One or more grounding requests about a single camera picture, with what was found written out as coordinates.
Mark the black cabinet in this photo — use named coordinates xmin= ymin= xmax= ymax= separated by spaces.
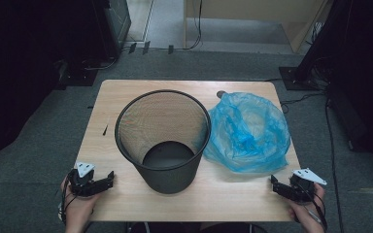
xmin=91 ymin=0 xmax=132 ymax=60

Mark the long black floor cable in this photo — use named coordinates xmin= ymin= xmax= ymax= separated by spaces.
xmin=323 ymin=96 xmax=345 ymax=233

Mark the black mesh trash bin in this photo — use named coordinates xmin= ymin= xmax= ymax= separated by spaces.
xmin=114 ymin=88 xmax=213 ymax=195

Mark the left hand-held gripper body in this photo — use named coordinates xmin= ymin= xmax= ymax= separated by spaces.
xmin=67 ymin=161 xmax=109 ymax=198

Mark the right hand-held gripper cable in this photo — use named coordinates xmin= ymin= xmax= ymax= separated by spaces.
xmin=299 ymin=183 xmax=329 ymax=232

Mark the wooden partition board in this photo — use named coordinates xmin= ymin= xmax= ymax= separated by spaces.
xmin=183 ymin=0 xmax=333 ymax=53

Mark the black hanging cable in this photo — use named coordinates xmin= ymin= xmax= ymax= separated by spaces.
xmin=184 ymin=0 xmax=204 ymax=51

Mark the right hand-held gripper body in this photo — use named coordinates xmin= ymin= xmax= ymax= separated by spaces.
xmin=280 ymin=167 xmax=328 ymax=204

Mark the blue plastic trash bag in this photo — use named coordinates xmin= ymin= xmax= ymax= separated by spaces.
xmin=201 ymin=91 xmax=292 ymax=175

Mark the left hand-held gripper cable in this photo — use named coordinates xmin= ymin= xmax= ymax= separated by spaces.
xmin=57 ymin=176 xmax=79 ymax=226

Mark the hand-held gripper cable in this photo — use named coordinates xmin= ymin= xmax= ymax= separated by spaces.
xmin=299 ymin=183 xmax=329 ymax=232
xmin=57 ymin=176 xmax=79 ymax=226

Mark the person's right hand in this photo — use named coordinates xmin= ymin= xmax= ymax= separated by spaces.
xmin=287 ymin=183 xmax=326 ymax=233

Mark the black stand base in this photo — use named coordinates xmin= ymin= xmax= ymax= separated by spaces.
xmin=278 ymin=66 xmax=320 ymax=91
xmin=57 ymin=59 xmax=100 ymax=87

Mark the person's left hand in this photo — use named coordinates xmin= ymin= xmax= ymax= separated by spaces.
xmin=60 ymin=176 xmax=102 ymax=233

